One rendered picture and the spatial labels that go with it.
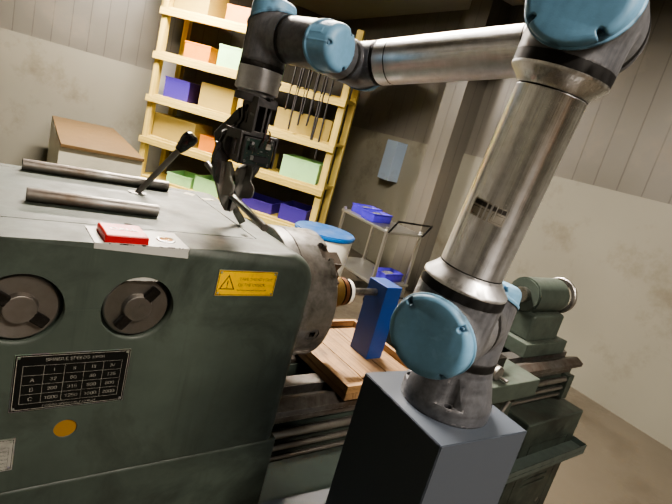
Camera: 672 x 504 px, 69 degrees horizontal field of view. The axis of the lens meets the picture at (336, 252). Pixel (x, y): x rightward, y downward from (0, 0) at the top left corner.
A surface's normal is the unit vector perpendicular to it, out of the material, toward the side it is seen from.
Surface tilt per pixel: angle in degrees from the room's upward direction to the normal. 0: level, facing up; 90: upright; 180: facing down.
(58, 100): 90
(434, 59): 110
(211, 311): 90
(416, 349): 98
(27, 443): 90
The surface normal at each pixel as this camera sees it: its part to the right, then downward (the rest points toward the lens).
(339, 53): 0.79, 0.34
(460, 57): -0.55, 0.40
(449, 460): 0.50, 0.33
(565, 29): -0.50, -0.06
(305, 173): -0.25, 0.17
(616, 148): -0.83, -0.09
